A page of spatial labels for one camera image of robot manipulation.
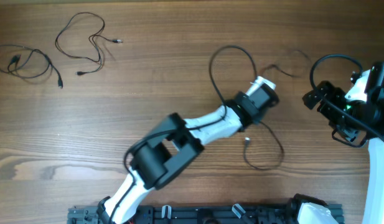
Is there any thin black usb cable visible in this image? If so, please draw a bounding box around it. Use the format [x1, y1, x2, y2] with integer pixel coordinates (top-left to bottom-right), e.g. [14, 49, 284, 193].
[54, 11, 123, 77]
[243, 49, 312, 171]

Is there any thick black usb cable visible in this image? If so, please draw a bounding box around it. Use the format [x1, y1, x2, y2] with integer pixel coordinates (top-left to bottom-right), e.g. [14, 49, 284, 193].
[0, 44, 64, 90]

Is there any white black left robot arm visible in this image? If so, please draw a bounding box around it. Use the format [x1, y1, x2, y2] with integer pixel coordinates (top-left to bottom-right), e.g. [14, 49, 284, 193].
[98, 83, 279, 223]

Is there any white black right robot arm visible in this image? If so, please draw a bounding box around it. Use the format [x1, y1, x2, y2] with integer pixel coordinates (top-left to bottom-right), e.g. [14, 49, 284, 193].
[302, 62, 384, 223]

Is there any black aluminium base frame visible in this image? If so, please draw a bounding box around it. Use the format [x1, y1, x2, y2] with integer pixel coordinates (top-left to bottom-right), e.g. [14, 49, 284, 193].
[67, 204, 297, 224]

